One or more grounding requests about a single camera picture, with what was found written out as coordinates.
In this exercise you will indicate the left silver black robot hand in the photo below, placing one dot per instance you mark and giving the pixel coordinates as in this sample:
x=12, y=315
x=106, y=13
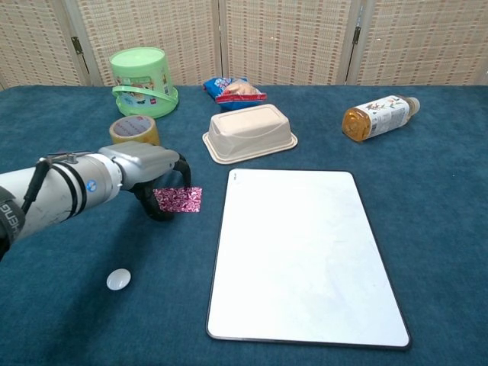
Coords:
x=145, y=164

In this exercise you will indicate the pink glitter card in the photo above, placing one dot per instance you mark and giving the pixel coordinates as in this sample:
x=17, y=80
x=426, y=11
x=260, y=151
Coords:
x=179, y=200

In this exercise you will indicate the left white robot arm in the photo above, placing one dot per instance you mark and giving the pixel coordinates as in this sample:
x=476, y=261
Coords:
x=49, y=198

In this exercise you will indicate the white rectangular board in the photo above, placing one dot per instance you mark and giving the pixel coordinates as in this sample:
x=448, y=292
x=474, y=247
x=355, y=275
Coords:
x=301, y=255

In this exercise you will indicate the yellowish packing tape roll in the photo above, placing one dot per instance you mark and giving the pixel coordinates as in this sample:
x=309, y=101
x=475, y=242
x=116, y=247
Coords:
x=150, y=133

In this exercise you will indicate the green plastic bucket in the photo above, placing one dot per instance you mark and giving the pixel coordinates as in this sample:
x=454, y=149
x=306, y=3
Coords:
x=141, y=80

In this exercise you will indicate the beige plastic food container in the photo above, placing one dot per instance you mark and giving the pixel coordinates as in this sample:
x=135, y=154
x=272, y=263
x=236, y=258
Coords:
x=248, y=131

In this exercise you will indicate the blue red snack bag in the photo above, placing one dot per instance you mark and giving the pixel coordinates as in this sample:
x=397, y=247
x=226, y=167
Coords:
x=232, y=93

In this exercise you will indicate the woven bamboo screen panel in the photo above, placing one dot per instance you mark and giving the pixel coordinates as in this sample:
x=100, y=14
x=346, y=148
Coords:
x=34, y=42
x=423, y=38
x=289, y=38
x=183, y=38

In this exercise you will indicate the dark metal screen hinge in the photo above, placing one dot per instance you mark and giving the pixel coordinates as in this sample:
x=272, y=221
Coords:
x=76, y=45
x=357, y=34

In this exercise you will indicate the amber tea bottle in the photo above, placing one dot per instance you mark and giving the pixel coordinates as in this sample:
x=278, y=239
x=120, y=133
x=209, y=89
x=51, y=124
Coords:
x=377, y=118

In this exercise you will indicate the dark blue table cloth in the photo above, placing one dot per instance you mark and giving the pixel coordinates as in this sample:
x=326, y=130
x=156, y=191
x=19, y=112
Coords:
x=438, y=228

